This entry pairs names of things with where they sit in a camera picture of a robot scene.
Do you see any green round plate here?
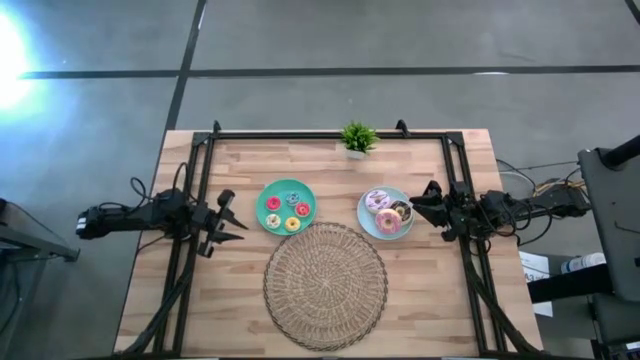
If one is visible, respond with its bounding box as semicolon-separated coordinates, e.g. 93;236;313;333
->
255;178;318;237

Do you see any dark side table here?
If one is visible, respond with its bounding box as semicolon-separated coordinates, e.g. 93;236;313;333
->
0;197;81;262

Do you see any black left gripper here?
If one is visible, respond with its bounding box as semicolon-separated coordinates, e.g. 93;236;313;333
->
192;189;249;259

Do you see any black bench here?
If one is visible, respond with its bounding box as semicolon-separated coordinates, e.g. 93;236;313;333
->
528;264;615;305

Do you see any white paper sheet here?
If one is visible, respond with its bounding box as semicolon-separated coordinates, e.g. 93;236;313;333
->
519;251;555;318

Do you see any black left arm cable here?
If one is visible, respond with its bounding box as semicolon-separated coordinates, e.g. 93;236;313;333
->
97;161;196;211

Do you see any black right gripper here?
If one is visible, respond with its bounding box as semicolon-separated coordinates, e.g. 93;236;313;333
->
409;180;474;243

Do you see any large pink sprinkled toy donut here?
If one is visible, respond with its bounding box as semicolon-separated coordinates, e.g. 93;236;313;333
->
374;208;404;236

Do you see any small potted green plant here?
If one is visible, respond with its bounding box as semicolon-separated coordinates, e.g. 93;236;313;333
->
340;121;380;161

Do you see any round woven wicker placemat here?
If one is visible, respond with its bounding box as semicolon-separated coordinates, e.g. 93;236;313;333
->
262;221;390;352

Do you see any bundle of loose cables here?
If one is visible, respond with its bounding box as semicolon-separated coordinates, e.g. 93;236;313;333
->
496;158;587;201

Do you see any black metal table frame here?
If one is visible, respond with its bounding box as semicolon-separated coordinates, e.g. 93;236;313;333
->
119;119;544;359

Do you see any large chocolate toy donut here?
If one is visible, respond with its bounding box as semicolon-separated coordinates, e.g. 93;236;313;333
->
389;199;414;225

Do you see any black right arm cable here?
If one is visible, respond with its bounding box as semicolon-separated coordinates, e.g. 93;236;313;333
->
477;199;553;254

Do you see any light blue round plate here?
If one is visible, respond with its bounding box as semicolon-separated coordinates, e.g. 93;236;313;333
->
356;185;416;242

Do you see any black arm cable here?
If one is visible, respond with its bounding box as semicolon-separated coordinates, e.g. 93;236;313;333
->
97;161;196;211
477;199;553;254

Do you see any white plastic bottle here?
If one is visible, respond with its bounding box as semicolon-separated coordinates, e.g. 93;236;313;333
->
560;252;608;275

